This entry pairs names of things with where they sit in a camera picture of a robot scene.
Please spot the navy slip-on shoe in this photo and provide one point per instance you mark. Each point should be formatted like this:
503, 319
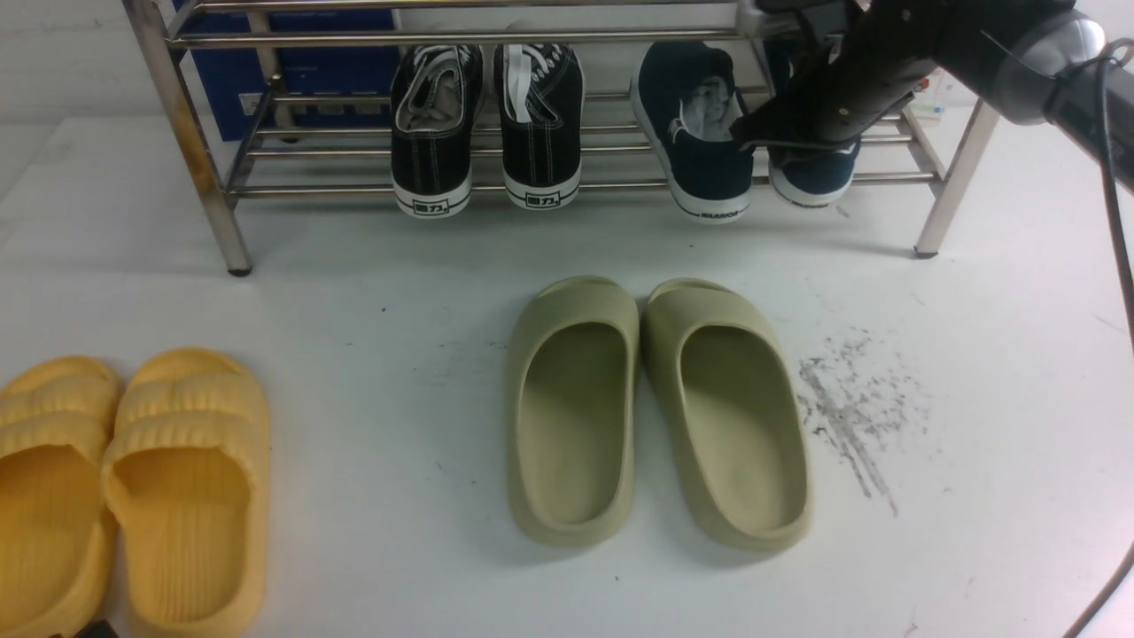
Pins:
684, 97
806, 178

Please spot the olive green slide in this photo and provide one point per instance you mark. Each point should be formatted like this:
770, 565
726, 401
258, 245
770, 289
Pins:
571, 376
719, 376

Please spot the left olive green slide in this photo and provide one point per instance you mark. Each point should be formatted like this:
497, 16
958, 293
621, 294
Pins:
571, 376

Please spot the left yellow ribbed slide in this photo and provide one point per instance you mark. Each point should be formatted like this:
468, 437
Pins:
57, 536

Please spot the stainless steel shoe rack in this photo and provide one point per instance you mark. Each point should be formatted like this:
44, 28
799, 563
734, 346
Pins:
164, 44

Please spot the blue box behind rack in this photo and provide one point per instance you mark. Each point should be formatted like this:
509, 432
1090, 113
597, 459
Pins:
233, 79

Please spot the right olive green slide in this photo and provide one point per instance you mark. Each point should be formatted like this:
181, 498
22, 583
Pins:
719, 376

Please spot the right black canvas sneaker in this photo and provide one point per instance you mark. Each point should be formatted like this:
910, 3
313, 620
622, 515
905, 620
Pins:
540, 93

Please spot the black canvas sneaker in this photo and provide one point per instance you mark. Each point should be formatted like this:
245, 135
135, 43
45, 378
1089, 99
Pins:
540, 93
437, 94

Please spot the yellow ribbed slide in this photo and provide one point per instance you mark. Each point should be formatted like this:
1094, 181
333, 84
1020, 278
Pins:
187, 476
57, 536

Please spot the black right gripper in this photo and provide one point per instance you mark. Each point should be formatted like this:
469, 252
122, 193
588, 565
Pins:
858, 64

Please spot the left black canvas sneaker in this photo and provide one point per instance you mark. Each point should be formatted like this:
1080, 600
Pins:
437, 94

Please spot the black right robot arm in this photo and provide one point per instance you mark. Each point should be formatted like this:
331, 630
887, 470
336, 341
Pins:
1031, 61

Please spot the right yellow ribbed slide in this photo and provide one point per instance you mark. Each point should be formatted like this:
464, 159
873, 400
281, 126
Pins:
187, 476

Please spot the colourful printed poster board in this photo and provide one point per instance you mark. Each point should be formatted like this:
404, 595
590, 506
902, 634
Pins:
938, 93

